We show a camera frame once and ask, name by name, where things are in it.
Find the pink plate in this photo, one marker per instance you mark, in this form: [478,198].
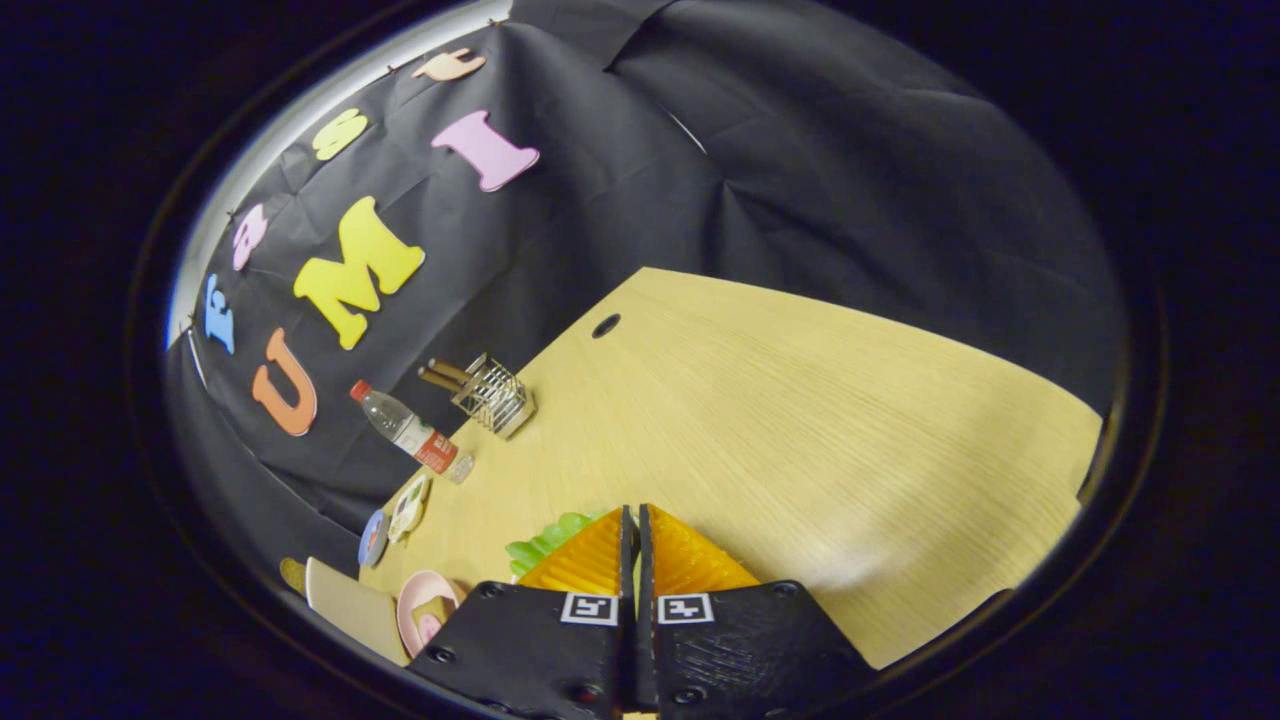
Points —
[415,595]

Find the pink ham slice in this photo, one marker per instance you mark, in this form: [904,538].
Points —
[430,627]

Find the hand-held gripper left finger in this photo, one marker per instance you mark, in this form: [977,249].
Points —
[540,650]

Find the white divided condiment dish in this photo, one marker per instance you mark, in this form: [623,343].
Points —
[408,508]

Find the blue plate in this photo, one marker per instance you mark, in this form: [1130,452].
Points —
[372,540]

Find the clear plastic water bottle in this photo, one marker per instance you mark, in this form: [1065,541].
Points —
[410,430]

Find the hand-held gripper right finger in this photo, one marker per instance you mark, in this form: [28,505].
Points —
[740,650]

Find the white toaster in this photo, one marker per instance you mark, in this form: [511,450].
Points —
[350,605]

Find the green lettuce leaf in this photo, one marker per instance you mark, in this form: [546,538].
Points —
[545,545]

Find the black backdrop cloth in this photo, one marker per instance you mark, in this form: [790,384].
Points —
[620,220]

